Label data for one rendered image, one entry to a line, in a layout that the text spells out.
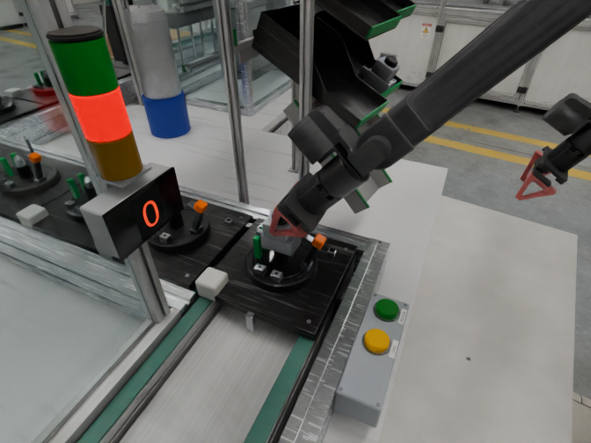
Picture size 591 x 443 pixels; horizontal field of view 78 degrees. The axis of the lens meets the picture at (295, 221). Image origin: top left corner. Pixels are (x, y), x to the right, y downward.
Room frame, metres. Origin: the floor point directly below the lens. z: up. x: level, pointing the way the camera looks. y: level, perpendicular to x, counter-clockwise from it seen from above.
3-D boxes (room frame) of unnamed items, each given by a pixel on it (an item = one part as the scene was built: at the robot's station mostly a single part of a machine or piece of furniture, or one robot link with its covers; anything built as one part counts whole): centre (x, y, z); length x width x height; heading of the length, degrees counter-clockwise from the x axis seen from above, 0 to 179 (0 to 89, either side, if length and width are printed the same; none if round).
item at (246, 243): (0.51, 0.03, 0.96); 0.24 x 0.24 x 0.02; 65
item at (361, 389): (0.35, -0.13, 0.93); 0.21 x 0.07 x 0.06; 155
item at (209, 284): (0.47, 0.16, 0.97); 0.05 x 0.05 x 0.04; 65
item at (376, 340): (0.35, -0.13, 0.96); 0.04 x 0.04 x 0.02
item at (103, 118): (0.39, 0.21, 1.33); 0.05 x 0.05 x 0.05
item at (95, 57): (0.39, 0.21, 1.38); 0.05 x 0.05 x 0.05
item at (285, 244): (0.52, 0.04, 1.06); 0.08 x 0.04 x 0.07; 65
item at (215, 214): (0.62, 0.26, 1.01); 0.24 x 0.24 x 0.13; 65
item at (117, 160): (0.39, 0.21, 1.28); 0.05 x 0.05 x 0.05
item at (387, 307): (0.41, -0.16, 0.96); 0.04 x 0.04 x 0.02
